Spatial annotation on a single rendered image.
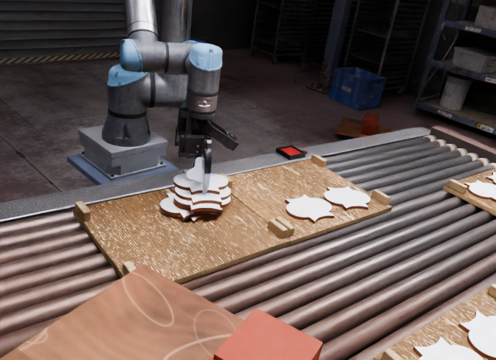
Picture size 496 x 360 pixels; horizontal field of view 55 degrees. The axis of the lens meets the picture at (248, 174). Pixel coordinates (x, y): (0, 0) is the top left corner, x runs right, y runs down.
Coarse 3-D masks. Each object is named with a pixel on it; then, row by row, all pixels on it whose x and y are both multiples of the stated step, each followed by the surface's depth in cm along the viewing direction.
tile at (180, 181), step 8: (176, 176) 126; (184, 176) 127; (216, 176) 130; (176, 184) 123; (184, 184) 123; (192, 184) 124; (200, 184) 124; (216, 184) 125; (224, 184) 126; (192, 192) 120; (200, 192) 122; (208, 192) 123; (216, 192) 123
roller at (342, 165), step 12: (432, 144) 204; (444, 144) 209; (372, 156) 181; (384, 156) 184; (396, 156) 188; (336, 168) 168; (48, 228) 111; (60, 228) 112; (72, 228) 114; (0, 240) 105; (12, 240) 106; (24, 240) 107; (36, 240) 109
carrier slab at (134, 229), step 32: (160, 192) 131; (96, 224) 113; (128, 224) 115; (160, 224) 116; (192, 224) 118; (224, 224) 121; (256, 224) 123; (128, 256) 104; (160, 256) 105; (192, 256) 107; (224, 256) 109; (256, 256) 113
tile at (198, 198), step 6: (180, 192) 121; (186, 192) 122; (222, 192) 125; (228, 192) 125; (186, 198) 120; (192, 198) 119; (198, 198) 120; (204, 198) 120; (210, 198) 120; (216, 198) 121; (222, 198) 123
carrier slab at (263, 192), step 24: (288, 168) 156; (312, 168) 159; (240, 192) 137; (264, 192) 139; (288, 192) 141; (312, 192) 144; (264, 216) 127; (288, 216) 129; (336, 216) 132; (360, 216) 134
